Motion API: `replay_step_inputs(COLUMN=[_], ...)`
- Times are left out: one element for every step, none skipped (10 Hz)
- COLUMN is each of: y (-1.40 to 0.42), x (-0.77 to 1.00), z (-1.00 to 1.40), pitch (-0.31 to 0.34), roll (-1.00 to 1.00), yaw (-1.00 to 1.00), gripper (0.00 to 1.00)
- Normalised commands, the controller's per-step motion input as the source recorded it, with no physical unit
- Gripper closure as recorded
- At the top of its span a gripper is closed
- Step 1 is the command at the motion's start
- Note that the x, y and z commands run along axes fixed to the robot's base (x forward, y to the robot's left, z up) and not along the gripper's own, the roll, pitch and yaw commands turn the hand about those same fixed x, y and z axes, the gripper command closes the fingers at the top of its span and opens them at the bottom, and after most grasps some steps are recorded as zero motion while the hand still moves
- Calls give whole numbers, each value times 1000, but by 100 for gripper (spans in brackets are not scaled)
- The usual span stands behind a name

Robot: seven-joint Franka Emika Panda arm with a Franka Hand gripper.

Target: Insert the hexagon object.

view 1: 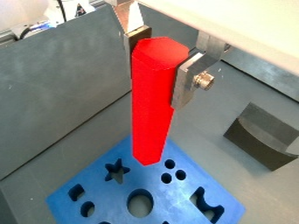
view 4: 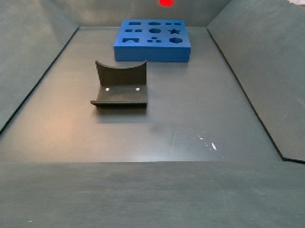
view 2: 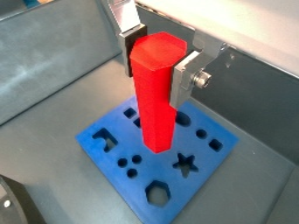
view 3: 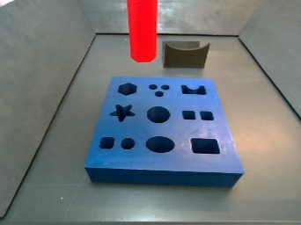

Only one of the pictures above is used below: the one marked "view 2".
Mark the red hexagonal prism peg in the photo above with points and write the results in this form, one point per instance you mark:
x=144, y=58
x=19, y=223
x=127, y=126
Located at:
x=155, y=54

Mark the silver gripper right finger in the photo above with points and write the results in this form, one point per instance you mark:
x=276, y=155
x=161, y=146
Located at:
x=188, y=71

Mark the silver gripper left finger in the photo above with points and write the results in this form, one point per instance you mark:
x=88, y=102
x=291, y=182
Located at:
x=129, y=28

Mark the black object at corner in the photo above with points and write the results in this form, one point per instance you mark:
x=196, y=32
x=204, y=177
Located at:
x=17, y=209

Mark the blue shape-sorting board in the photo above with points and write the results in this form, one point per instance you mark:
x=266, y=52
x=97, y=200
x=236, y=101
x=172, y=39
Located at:
x=156, y=182

